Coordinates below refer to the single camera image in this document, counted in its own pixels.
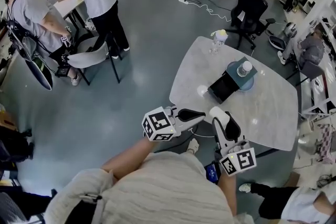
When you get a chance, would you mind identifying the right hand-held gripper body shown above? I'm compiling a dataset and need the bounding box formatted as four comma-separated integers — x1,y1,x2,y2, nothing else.
214,140,257,177

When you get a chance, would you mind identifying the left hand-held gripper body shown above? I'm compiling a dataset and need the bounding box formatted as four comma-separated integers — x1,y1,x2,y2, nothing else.
142,106,184,142

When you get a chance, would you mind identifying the dark teal desk drawer box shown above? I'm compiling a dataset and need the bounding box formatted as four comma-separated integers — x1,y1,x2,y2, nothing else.
207,56,258,104

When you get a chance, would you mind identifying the person's right forearm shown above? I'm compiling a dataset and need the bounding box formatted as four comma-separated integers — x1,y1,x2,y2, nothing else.
217,172,238,216

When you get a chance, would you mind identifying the person's left forearm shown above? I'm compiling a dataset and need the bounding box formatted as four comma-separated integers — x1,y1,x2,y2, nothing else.
101,136,156,180

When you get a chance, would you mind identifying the white marble desk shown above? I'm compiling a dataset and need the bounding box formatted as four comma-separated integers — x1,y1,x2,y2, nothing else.
169,36,300,152

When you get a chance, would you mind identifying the white long desk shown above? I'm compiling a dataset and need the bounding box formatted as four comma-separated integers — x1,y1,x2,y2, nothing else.
298,18,336,120

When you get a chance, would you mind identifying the person's white shoe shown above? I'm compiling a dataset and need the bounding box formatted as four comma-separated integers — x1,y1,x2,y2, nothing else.
187,138,201,155

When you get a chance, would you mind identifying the dark device with blue screen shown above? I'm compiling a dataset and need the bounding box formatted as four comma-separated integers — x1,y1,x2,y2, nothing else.
204,162,221,184

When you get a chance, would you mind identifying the grey-blue round plate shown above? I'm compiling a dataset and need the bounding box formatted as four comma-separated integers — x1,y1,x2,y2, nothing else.
227,61,256,93

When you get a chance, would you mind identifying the clear jar with white lid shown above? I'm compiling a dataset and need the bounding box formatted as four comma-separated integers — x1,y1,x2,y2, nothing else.
237,60,254,78

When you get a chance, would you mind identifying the cardboard box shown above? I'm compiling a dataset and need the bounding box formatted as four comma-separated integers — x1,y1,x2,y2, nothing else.
284,171,301,188

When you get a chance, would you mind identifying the person's cream knit sweater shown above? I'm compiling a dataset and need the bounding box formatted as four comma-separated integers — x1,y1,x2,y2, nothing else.
44,151,235,224

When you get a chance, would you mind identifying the black oval shell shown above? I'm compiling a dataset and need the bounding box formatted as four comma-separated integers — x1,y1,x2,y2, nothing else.
268,35,287,51

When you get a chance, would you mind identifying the grey plastic chair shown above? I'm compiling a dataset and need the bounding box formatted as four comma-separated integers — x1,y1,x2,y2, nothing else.
67,38,122,86

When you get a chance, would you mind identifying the black office chair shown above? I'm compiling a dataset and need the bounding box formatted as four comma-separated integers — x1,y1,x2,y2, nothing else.
230,0,277,50

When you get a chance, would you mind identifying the white round helmet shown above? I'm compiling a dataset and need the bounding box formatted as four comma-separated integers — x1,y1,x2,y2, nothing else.
284,22,298,38

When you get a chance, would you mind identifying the black equipment pile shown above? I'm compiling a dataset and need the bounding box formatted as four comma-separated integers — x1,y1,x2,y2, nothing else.
0,125,35,166

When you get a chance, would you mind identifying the white work table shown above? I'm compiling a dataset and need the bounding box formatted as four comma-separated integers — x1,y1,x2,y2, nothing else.
46,0,91,38

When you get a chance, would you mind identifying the black mesh chair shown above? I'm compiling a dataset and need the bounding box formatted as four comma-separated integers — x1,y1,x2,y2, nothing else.
0,188,58,224

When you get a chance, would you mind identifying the white floor cable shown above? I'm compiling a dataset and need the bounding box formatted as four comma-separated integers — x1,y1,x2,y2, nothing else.
188,1,233,23

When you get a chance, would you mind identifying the black shoulder strap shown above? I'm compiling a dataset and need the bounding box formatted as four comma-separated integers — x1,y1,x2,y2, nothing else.
75,193,106,224

